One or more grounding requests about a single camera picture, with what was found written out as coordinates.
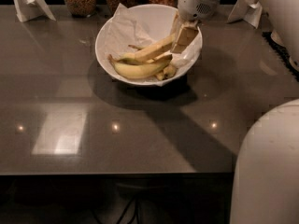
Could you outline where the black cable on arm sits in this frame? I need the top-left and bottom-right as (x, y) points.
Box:
(262, 31), (299, 83)

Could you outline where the white folded card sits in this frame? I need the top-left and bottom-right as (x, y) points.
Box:
(13, 0), (55, 22)
(227, 0), (263, 29)

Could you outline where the white bowl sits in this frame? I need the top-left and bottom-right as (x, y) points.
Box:
(94, 3), (204, 88)

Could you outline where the white paper liner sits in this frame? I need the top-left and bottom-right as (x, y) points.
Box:
(104, 3), (203, 88)

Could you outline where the small banana underneath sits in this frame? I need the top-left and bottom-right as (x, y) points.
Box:
(155, 64), (178, 81)

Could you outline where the white folded card right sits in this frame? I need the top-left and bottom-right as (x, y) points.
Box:
(227, 0), (263, 29)

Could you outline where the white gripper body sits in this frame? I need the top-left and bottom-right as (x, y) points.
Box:
(178, 0), (220, 21)

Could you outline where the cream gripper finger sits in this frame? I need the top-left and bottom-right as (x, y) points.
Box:
(171, 21), (199, 53)
(170, 12), (182, 43)

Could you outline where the yellow banana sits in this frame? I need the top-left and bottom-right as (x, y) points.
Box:
(108, 54), (172, 79)
(120, 34), (175, 62)

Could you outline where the white folded card left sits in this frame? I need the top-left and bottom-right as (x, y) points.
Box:
(13, 0), (55, 22)

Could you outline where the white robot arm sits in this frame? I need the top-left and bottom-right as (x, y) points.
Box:
(230, 0), (299, 224)

